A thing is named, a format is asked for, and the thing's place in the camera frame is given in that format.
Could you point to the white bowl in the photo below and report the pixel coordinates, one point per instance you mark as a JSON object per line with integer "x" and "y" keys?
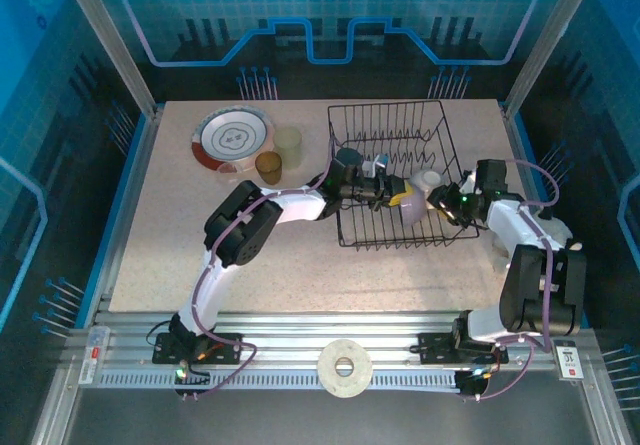
{"x": 427, "y": 180}

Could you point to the clear lilac glass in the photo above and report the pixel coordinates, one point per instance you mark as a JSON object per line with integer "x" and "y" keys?
{"x": 415, "y": 210}

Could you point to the pale green tumbler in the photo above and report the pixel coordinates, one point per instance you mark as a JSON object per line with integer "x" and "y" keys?
{"x": 289, "y": 150}

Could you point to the amber drinking glass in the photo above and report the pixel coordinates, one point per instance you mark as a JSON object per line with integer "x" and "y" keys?
{"x": 269, "y": 167}

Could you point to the clear drinking glass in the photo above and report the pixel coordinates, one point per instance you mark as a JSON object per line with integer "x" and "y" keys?
{"x": 228, "y": 168}

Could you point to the white plate blue-grey rim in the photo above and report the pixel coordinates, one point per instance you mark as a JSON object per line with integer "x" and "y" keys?
{"x": 235, "y": 135}

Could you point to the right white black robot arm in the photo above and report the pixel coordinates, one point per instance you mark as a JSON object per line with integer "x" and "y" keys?
{"x": 542, "y": 290}

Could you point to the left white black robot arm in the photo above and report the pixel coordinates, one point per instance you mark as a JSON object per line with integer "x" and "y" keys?
{"x": 295, "y": 205}

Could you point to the blue table edge strip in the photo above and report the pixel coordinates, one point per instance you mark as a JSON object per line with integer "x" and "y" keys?
{"x": 116, "y": 215}
{"x": 525, "y": 140}

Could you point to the black and white plush toy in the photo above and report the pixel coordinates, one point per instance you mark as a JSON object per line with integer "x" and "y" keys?
{"x": 562, "y": 230}

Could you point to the small black circuit board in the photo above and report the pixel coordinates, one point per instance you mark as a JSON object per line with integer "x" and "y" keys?
{"x": 472, "y": 382}
{"x": 192, "y": 377}

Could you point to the white tape roll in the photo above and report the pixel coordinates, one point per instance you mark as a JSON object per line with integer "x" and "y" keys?
{"x": 330, "y": 370}

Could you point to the white label card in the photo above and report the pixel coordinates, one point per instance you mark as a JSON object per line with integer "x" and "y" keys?
{"x": 571, "y": 362}

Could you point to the clear tag with red label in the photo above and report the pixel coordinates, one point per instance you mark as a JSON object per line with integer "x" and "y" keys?
{"x": 95, "y": 355}

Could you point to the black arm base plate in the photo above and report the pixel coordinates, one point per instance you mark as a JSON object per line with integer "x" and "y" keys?
{"x": 225, "y": 347}
{"x": 435, "y": 347}

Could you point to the aluminium frame post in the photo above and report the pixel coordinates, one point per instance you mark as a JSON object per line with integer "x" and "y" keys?
{"x": 116, "y": 45}
{"x": 548, "y": 40}

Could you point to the aluminium frame rail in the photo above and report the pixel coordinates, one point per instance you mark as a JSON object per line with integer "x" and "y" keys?
{"x": 300, "y": 325}

